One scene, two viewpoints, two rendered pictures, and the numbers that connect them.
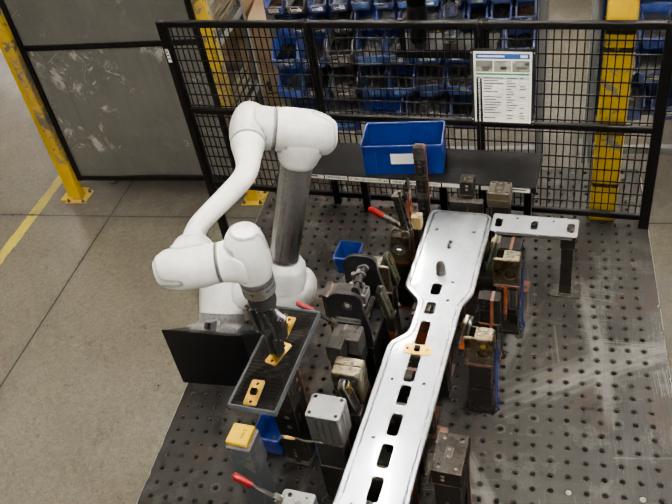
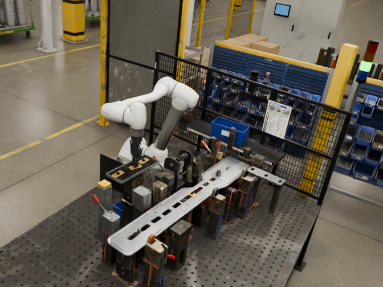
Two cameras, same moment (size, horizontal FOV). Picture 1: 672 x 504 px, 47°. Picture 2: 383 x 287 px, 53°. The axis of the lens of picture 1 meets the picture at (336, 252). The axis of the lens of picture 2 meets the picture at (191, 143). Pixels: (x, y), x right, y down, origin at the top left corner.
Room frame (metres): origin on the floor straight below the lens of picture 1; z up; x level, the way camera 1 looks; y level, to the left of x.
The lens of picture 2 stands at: (-0.63, -0.43, 2.52)
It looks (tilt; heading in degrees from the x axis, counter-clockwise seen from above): 28 degrees down; 8
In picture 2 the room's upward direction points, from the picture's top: 8 degrees clockwise
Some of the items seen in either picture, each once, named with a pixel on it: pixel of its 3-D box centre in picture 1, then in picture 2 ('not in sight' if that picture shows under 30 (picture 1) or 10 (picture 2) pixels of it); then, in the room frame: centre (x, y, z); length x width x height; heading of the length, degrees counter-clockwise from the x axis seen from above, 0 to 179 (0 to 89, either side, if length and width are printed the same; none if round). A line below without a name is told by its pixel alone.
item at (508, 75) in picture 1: (502, 86); (276, 119); (2.42, -0.70, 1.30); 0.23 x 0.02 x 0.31; 65
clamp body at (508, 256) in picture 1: (507, 293); (243, 197); (1.82, -0.54, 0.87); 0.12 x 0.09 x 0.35; 65
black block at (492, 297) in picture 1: (490, 326); (229, 205); (1.71, -0.45, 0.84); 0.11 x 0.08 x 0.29; 65
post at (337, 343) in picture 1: (344, 384); (158, 198); (1.54, 0.05, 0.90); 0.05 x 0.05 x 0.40; 65
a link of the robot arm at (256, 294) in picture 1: (257, 284); (137, 130); (1.47, 0.21, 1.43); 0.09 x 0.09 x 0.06
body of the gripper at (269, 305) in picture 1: (263, 304); (136, 140); (1.47, 0.21, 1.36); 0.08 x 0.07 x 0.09; 51
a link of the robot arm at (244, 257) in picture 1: (243, 253); (135, 114); (1.47, 0.22, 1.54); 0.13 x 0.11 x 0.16; 88
